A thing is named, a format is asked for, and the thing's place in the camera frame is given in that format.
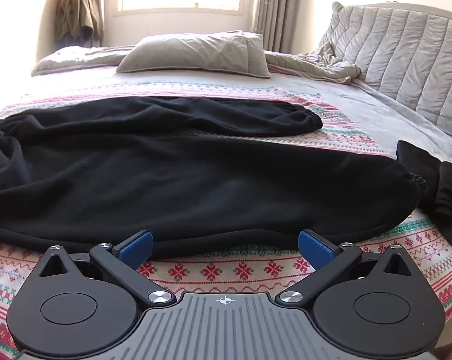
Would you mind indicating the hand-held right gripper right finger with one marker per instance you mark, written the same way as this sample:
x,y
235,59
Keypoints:
x,y
315,249

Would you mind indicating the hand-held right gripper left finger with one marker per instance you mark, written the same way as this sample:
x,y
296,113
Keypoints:
x,y
136,249

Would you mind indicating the black pants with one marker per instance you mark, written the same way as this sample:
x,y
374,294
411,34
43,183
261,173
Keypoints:
x,y
173,176

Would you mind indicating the patterned knit-print blanket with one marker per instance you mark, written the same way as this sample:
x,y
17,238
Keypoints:
x,y
248,270

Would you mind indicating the grey pillow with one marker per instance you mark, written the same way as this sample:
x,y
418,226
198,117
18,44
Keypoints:
x,y
196,52

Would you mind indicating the grey quilted duvet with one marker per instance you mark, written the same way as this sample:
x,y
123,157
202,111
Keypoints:
x,y
405,56

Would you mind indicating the hanging khaki jacket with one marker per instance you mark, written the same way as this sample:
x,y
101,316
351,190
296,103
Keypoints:
x,y
77,15

